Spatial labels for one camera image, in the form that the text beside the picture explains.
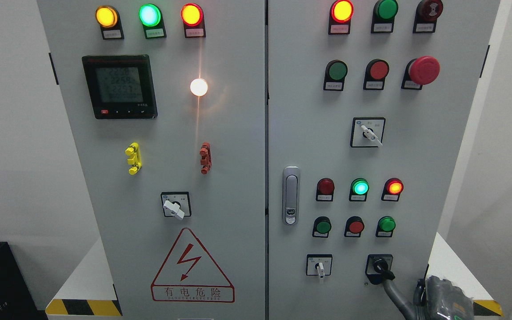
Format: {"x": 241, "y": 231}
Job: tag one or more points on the red push button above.
{"x": 354, "y": 227}
{"x": 375, "y": 74}

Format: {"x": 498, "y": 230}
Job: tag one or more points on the black knob selector switch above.
{"x": 378, "y": 268}

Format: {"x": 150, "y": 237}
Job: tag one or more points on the yellow indicator light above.
{"x": 109, "y": 21}

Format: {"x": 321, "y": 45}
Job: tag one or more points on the white platform with hazard stripes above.
{"x": 88, "y": 293}

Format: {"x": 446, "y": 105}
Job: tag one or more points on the dark red buzzer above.
{"x": 426, "y": 15}

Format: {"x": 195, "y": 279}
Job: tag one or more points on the red push button lower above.
{"x": 354, "y": 227}

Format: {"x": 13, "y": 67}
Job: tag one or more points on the green push button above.
{"x": 335, "y": 73}
{"x": 322, "y": 226}

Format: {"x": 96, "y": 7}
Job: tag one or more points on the green indicator top right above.
{"x": 383, "y": 16}

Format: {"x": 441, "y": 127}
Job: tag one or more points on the grey left cabinet door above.
{"x": 228, "y": 202}

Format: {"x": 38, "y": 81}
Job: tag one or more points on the red push button upper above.
{"x": 375, "y": 74}

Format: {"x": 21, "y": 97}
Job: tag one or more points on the grey right cabinet door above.
{"x": 311, "y": 128}

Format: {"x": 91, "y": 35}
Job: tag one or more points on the white selector switch upper right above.
{"x": 367, "y": 132}

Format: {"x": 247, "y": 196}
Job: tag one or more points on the green illuminated button lower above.
{"x": 385, "y": 227}

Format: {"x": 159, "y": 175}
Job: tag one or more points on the green push button upper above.
{"x": 335, "y": 73}

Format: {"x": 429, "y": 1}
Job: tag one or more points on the black digital power meter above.
{"x": 120, "y": 86}

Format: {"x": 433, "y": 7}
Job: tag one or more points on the red lit indicator top right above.
{"x": 340, "y": 14}

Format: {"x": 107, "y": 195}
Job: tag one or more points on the white selector switch lower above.
{"x": 318, "y": 265}

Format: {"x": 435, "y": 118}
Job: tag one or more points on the green lit indicator light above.
{"x": 152, "y": 21}

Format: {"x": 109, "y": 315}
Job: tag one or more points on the red terminal connector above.
{"x": 205, "y": 157}

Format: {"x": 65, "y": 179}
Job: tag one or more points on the red emergency stop button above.
{"x": 421, "y": 71}

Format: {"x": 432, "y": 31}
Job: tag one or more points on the white selector switch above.
{"x": 367, "y": 132}
{"x": 318, "y": 265}

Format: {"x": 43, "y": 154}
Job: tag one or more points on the white lit indicator lamp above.
{"x": 199, "y": 87}

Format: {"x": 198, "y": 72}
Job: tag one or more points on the white selector switch left door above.
{"x": 176, "y": 204}

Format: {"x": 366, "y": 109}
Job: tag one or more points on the red indicator light left door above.
{"x": 193, "y": 21}

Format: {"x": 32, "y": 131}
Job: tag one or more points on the silver door lock handle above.
{"x": 290, "y": 200}

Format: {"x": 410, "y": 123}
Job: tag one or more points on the red high voltage warning sticker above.
{"x": 190, "y": 274}

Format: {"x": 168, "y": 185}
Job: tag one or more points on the dark red indicator left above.
{"x": 325, "y": 190}

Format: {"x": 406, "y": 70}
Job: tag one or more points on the grey cabinet door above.
{"x": 228, "y": 202}
{"x": 311, "y": 128}

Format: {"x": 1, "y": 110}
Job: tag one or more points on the green push button lower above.
{"x": 322, "y": 226}

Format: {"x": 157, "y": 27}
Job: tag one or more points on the yellow terminal connector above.
{"x": 134, "y": 158}

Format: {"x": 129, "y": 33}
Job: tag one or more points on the green lit indicator middle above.
{"x": 359, "y": 190}

